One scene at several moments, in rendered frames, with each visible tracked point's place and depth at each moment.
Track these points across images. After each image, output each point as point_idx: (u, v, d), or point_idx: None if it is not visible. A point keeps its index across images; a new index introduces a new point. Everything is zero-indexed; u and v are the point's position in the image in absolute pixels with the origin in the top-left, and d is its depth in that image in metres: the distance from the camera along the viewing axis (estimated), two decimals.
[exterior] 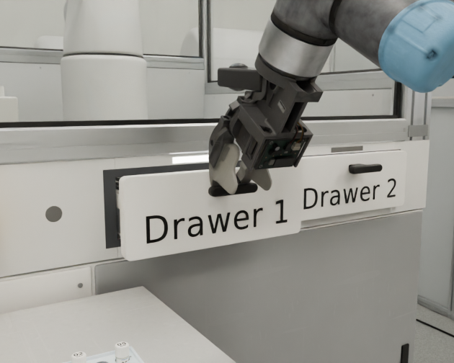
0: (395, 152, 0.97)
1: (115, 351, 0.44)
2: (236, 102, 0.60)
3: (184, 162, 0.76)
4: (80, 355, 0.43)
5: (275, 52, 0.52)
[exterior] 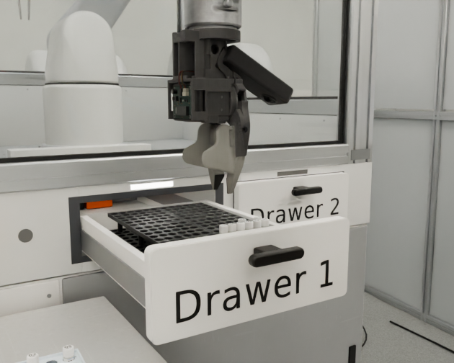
0: (337, 174, 1.09)
1: (63, 352, 0.56)
2: None
3: (141, 189, 0.88)
4: (33, 355, 0.55)
5: None
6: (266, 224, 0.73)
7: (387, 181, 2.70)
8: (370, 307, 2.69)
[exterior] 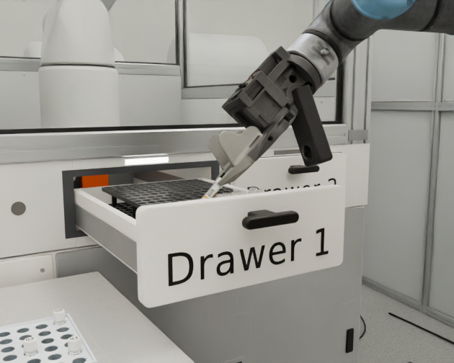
0: (334, 154, 1.08)
1: (53, 316, 0.55)
2: None
3: (136, 163, 0.87)
4: (221, 178, 0.69)
5: None
6: None
7: (386, 173, 2.69)
8: (370, 299, 2.68)
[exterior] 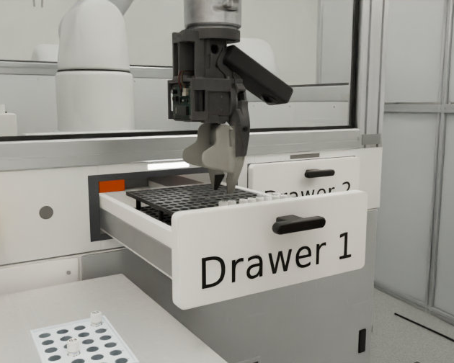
0: (349, 158, 1.10)
1: (91, 317, 0.58)
2: None
3: (158, 168, 0.89)
4: (230, 201, 0.70)
5: None
6: None
7: (391, 174, 2.72)
8: (375, 299, 2.70)
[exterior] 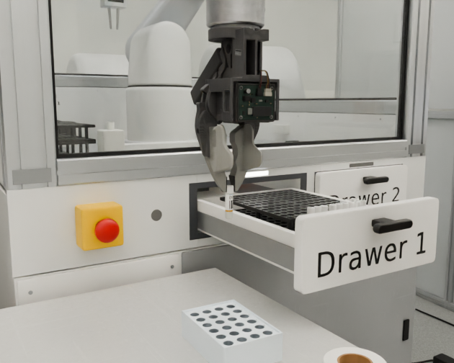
0: (398, 166, 1.24)
1: None
2: (206, 84, 0.66)
3: None
4: (323, 205, 0.84)
5: (217, 10, 0.61)
6: (365, 204, 0.88)
7: None
8: None
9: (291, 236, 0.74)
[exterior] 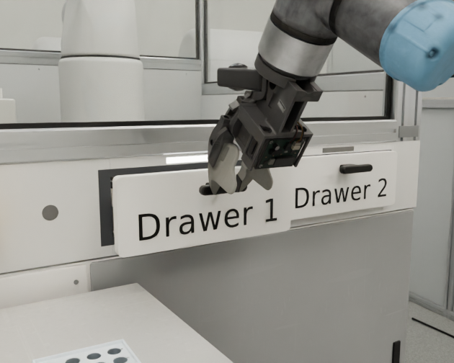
0: (385, 152, 0.99)
1: None
2: (236, 102, 0.60)
3: (178, 162, 0.78)
4: None
5: (275, 52, 0.52)
6: None
7: None
8: None
9: None
